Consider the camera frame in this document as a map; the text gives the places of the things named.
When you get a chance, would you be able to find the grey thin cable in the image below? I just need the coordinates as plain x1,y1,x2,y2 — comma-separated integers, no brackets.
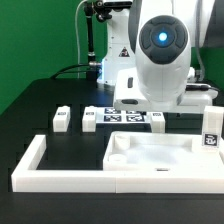
75,0,88,80

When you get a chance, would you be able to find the white U-shaped fence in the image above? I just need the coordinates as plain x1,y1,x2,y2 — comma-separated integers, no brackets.
11,135,224,193

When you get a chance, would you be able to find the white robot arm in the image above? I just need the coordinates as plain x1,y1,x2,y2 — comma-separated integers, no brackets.
96,0,219,114

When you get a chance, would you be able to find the black cable bundle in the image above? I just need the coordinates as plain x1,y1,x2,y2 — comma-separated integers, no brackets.
50,63,101,80

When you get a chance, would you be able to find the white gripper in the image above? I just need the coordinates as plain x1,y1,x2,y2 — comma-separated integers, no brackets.
113,68,218,114

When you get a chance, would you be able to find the marker tag plate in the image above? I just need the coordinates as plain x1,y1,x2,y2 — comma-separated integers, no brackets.
96,107,149,124

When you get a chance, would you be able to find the white desk top tray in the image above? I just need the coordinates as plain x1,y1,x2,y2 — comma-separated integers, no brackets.
103,131,224,171

